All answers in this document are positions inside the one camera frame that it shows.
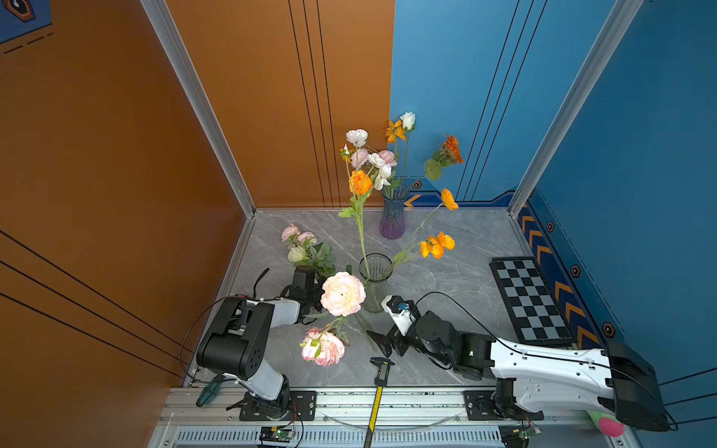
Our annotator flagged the clear grey glass vase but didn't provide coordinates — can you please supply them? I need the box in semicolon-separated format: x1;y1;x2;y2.
360;253;393;314

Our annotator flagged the blue purple glass vase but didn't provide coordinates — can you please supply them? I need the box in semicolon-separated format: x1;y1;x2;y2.
379;187;408;240

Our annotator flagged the pink peony flower stem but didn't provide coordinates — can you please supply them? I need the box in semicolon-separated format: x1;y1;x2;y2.
349;149;397;196

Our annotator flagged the orange gerbera flower stem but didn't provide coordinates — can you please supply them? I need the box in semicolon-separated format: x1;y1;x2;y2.
412;134;464;188

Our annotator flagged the white rose flower stem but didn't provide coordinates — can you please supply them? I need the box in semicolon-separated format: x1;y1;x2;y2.
399;111;416;188

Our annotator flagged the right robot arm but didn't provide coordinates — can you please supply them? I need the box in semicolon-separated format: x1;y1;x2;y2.
369;310;670;432

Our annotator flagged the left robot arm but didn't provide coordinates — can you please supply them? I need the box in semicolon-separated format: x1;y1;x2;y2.
195;266;322;420

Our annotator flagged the yellow black caliper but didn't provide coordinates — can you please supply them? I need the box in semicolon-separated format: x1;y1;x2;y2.
363;357;394;448

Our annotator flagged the mixed flower bunch on table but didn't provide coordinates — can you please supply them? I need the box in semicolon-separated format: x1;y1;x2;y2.
281;224;336;278

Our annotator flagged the black white checkerboard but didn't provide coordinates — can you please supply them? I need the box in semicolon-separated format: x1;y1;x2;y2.
489;257;576;347

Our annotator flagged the right green circuit board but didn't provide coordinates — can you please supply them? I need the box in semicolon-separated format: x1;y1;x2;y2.
499;426;543;448

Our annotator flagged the green circuit board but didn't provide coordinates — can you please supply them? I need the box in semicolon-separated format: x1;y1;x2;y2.
499;426;543;448
258;427;298;447

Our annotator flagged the left green circuit board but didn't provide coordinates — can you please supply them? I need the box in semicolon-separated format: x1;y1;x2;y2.
258;427;298;447

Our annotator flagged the pink green plush toy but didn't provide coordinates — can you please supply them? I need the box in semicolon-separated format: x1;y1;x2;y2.
587;411;625;438

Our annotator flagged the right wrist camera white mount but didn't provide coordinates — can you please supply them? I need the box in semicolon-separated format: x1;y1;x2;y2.
381;295;420;336

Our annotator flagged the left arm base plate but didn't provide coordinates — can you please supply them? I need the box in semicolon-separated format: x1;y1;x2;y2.
239;389;317;422

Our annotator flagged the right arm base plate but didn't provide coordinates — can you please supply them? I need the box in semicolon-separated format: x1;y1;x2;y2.
463;389;544;422

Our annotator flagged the green handled screwdriver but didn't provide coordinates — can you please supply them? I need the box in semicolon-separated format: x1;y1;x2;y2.
195;374;225;408

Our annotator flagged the aluminium front rail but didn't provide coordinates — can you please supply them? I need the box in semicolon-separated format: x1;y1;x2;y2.
149;386;640;447

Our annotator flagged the left aluminium corner post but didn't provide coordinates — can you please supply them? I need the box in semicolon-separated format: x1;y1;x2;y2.
140;0;256;218

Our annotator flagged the aluminium corner post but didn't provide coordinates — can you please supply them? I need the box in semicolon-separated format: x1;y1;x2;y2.
140;0;256;218
507;0;643;218

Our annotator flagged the right aluminium corner post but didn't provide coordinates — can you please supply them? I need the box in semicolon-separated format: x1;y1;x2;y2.
507;0;643;218

